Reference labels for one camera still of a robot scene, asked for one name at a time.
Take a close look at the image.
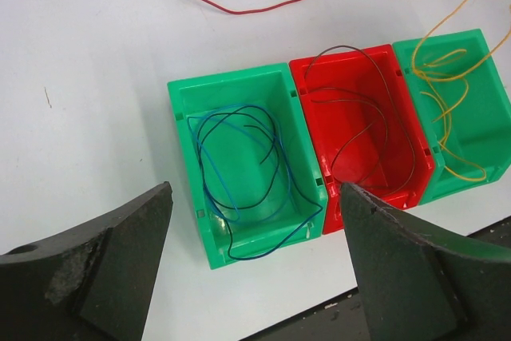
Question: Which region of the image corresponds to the left green plastic bin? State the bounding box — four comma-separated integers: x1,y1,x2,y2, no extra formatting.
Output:
168,63,327,269

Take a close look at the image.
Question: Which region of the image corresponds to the green plastic bin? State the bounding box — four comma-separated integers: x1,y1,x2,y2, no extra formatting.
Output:
168,63,327,269
392,30,510,204

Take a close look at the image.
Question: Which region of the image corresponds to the right green plastic bin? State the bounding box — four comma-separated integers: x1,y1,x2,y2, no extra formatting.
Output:
392,30,510,204

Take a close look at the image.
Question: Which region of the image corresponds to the red plastic bin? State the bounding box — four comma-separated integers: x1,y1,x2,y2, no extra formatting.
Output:
289,44,435,234

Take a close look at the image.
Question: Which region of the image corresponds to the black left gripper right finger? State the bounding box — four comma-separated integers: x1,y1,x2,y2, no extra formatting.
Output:
340,183,510,340

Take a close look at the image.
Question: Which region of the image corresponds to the dark blue cable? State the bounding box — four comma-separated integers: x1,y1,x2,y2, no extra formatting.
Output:
197,105,324,262

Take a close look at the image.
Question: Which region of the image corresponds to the yellow cable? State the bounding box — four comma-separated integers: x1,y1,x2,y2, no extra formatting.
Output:
410,0,511,181

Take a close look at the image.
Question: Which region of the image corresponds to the light blue cable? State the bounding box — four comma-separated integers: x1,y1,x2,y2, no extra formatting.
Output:
186,103,292,224

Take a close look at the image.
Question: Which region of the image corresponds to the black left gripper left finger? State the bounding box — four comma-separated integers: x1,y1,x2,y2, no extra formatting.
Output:
1,182,172,340

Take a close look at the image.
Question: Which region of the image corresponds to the brown cable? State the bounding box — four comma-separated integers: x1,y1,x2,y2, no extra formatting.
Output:
303,45,417,198

